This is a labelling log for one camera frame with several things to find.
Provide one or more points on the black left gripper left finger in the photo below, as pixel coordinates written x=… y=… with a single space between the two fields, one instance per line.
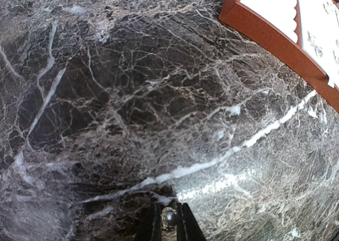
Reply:
x=150 y=228

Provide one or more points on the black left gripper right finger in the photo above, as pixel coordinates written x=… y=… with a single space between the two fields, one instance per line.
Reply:
x=187 y=228

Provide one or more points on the pearl crystal stud earring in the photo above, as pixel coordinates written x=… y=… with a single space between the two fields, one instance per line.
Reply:
x=169 y=219

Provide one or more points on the red jewelry tray insert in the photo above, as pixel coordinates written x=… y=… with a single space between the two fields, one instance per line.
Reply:
x=303 y=34

